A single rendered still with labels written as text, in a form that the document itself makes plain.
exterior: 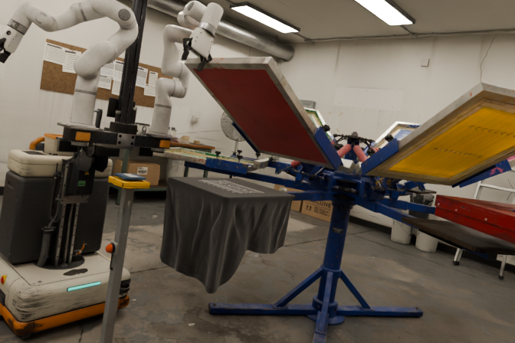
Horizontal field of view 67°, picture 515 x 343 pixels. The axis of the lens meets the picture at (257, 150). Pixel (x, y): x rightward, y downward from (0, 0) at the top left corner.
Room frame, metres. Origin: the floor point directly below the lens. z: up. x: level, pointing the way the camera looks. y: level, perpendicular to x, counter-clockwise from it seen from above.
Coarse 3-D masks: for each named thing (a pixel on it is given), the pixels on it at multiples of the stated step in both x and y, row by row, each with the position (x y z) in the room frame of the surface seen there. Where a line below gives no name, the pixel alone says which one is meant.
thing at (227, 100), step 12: (204, 72) 1.96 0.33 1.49; (216, 72) 1.89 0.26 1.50; (216, 84) 2.00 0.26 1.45; (228, 84) 1.93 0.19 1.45; (216, 96) 2.13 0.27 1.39; (228, 96) 2.05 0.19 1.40; (240, 96) 1.98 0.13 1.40; (228, 108) 2.17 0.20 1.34; (240, 108) 2.09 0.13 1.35; (252, 108) 2.01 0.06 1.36; (240, 120) 2.22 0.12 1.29; (252, 120) 2.14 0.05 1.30; (252, 132) 2.28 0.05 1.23; (264, 132) 2.19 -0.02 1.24; (264, 144) 2.32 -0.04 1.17; (276, 144) 2.24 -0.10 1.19
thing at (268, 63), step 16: (192, 64) 1.96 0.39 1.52; (208, 64) 1.87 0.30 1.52; (224, 64) 1.80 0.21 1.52; (240, 64) 1.72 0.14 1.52; (256, 64) 1.65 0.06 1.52; (272, 64) 1.62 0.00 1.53; (288, 96) 1.73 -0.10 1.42; (304, 112) 1.82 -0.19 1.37; (240, 128) 2.32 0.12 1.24; (304, 128) 1.89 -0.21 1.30; (304, 160) 2.21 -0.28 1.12
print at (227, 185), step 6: (198, 180) 1.96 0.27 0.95; (204, 180) 1.99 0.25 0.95; (210, 180) 2.02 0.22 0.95; (216, 180) 2.06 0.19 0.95; (222, 180) 2.09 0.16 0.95; (216, 186) 1.86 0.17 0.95; (222, 186) 1.89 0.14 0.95; (228, 186) 1.92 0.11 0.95; (234, 186) 1.95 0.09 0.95; (240, 186) 1.98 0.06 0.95; (234, 192) 1.77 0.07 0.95; (240, 192) 1.79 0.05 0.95; (246, 192) 1.82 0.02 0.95; (252, 192) 1.85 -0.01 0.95; (258, 192) 1.88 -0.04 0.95; (264, 192) 1.91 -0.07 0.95
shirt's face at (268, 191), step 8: (192, 184) 1.81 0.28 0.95; (200, 184) 1.85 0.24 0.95; (240, 184) 2.06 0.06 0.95; (248, 184) 2.11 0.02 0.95; (256, 184) 2.16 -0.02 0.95; (216, 192) 1.69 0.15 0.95; (224, 192) 1.73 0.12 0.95; (232, 192) 1.76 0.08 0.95; (272, 192) 1.95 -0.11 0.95; (280, 192) 2.00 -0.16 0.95
